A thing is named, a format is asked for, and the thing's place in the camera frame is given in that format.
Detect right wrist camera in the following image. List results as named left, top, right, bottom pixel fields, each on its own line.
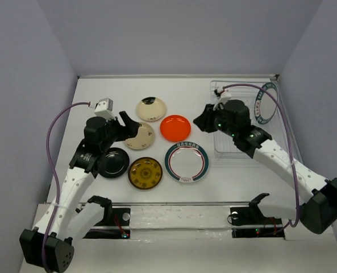
left=213, top=88, right=232, bottom=111

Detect white plate dark green rim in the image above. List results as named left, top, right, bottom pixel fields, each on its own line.
left=254, top=82, right=278, bottom=125

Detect white plate teal red rim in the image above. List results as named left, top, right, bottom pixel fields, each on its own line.
left=164, top=141, right=210, bottom=184

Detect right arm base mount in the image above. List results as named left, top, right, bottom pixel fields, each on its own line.
left=227, top=206, right=285, bottom=238

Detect cream plate black brush mark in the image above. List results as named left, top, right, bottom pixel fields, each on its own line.
left=136, top=97, right=167, bottom=122

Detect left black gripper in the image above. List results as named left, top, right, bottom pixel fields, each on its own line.
left=101, top=111, right=140, bottom=152

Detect orange plate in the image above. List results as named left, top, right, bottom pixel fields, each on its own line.
left=160, top=115, right=191, bottom=142

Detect brown yellow patterned plate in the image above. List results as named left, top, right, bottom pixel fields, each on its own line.
left=128, top=157, right=163, bottom=190

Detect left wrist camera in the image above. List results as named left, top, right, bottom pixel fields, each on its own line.
left=89, top=98, right=115, bottom=120

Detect cream plate small motifs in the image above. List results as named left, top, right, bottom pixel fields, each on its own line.
left=124, top=122, right=155, bottom=150

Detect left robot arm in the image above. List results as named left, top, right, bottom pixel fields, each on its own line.
left=19, top=111, right=139, bottom=272

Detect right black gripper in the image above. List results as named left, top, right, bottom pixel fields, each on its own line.
left=194, top=101, right=240, bottom=137

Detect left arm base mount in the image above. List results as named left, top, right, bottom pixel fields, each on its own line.
left=83, top=207, right=131, bottom=239

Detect white wire dish rack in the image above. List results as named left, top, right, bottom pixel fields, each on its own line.
left=210, top=80, right=302, bottom=161

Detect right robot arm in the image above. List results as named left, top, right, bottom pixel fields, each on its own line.
left=193, top=100, right=337, bottom=234

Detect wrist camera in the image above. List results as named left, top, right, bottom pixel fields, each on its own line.
left=89, top=98, right=115, bottom=120
left=213, top=88, right=232, bottom=111

